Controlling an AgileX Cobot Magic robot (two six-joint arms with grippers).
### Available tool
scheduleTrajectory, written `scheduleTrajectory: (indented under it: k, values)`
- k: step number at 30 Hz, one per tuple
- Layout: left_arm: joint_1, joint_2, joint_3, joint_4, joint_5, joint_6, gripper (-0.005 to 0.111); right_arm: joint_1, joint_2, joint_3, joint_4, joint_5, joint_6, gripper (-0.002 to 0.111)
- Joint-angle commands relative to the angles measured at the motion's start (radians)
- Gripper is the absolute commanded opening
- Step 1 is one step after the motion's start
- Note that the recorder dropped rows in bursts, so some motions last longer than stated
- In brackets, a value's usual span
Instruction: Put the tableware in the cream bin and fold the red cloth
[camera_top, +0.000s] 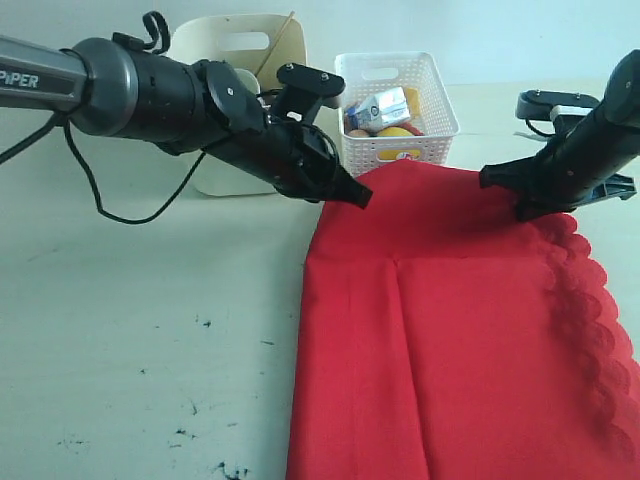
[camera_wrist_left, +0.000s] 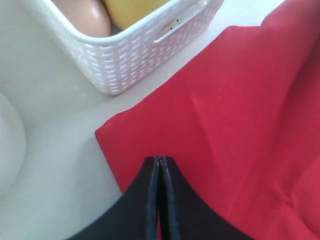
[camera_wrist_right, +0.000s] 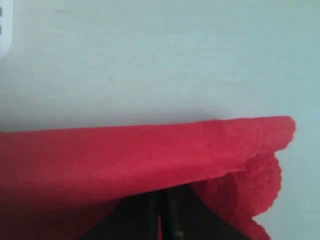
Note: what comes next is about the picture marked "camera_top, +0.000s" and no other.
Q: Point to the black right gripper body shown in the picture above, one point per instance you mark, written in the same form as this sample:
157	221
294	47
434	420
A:
582	166

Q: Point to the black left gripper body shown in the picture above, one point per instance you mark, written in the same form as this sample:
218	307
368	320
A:
287	151

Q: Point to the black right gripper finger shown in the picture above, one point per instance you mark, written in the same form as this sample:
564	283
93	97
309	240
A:
528	209
513	175

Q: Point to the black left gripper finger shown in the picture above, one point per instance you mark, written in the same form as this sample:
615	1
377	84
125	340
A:
351	191
332	191

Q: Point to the brown egg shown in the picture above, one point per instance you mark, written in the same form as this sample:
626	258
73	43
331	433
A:
358	133

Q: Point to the yellow lemon with sticker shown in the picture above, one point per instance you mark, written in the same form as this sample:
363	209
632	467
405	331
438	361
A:
392	155

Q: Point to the red toy sausage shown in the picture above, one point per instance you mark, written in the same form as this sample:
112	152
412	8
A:
412	129

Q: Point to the small milk carton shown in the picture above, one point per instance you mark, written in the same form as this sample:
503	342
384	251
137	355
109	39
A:
384	109

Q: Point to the yellow cheese wedge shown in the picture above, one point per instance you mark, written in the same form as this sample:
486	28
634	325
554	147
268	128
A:
412	97

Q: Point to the wooden chopstick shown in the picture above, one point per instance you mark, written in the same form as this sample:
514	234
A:
274	43

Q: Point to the red scalloped tablecloth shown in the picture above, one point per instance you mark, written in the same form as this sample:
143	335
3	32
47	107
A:
440	338

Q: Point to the white ceramic bowl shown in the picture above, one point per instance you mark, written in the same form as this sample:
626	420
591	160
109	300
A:
248	80

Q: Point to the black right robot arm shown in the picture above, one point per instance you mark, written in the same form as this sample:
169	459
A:
620	102

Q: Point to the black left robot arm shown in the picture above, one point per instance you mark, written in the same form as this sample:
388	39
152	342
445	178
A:
113	88

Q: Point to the white perforated plastic basket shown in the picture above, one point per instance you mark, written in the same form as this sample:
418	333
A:
368	73

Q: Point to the cream plastic bin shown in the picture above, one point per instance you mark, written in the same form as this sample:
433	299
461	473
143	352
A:
240	40

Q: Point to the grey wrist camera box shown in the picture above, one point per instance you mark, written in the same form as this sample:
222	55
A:
538	104

